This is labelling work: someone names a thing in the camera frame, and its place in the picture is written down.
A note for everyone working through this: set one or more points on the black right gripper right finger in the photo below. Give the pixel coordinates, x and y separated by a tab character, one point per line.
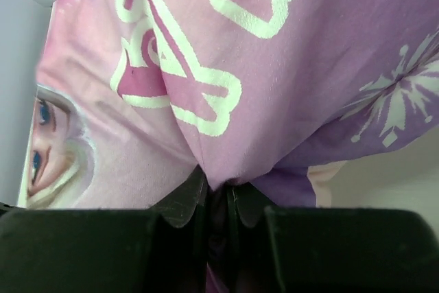
278	249

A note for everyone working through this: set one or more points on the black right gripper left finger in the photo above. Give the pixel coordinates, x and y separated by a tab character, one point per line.
161	249

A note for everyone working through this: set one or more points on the purple Elsa print pillowcase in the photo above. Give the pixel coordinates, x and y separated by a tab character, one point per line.
133	95

